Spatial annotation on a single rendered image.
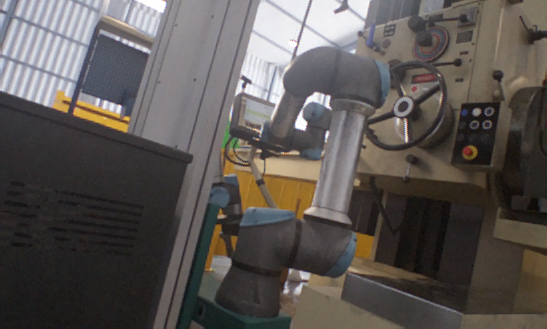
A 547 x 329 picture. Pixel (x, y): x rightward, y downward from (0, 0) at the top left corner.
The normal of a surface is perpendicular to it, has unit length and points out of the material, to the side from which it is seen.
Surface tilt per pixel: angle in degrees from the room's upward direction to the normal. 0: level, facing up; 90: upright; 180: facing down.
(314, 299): 90
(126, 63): 90
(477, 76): 90
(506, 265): 90
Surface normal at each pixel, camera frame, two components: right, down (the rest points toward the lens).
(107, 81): 0.56, 0.04
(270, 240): 0.11, -0.10
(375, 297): -0.76, -0.26
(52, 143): 0.74, 0.10
